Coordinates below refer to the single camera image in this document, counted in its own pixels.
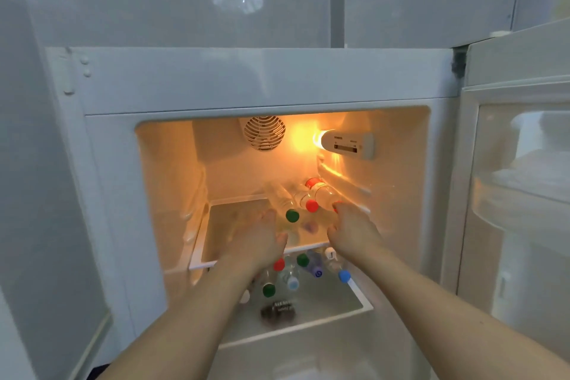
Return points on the person's left hand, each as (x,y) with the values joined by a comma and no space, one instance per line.
(256,248)

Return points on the person's right hand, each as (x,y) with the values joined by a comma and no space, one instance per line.
(354,235)

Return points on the person's left thumb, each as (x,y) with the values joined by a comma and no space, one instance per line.
(282,244)

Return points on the person's right thumb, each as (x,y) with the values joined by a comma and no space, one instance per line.
(333,236)

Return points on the person's right forearm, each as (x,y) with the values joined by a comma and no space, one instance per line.
(449,317)

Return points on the person's left forearm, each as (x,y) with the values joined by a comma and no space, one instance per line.
(187,317)

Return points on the pile of plastic water bottles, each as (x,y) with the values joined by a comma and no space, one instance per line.
(291,277)

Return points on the red label bottle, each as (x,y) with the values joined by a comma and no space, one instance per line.
(325,195)

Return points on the clear bottle green cap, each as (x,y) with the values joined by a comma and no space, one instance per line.
(283,201)

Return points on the clear bottle red cap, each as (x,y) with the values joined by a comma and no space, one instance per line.
(305,199)

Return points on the glass fridge shelf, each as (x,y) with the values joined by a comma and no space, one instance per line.
(320,304)
(222,226)

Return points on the dark flat packet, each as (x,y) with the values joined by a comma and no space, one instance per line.
(278,310)

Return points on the white thermostat lamp box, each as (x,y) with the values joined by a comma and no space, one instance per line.
(349,144)

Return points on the round white fan vent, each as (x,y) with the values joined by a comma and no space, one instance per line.
(265,132)

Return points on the white refrigerator door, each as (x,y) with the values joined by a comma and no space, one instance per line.
(512,215)

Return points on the clear door shelf bin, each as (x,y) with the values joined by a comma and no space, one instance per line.
(521,210)

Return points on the white refrigerator body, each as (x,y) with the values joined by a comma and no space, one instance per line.
(115,134)

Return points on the grey door hinge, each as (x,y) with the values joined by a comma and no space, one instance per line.
(459,61)

